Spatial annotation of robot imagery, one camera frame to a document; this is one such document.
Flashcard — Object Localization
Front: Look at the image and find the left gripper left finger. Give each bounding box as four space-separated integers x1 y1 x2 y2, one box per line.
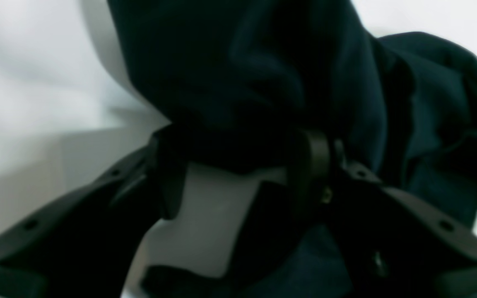
0 125 187 298

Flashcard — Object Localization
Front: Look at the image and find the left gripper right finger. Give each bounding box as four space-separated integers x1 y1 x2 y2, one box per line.
288 130 477 298

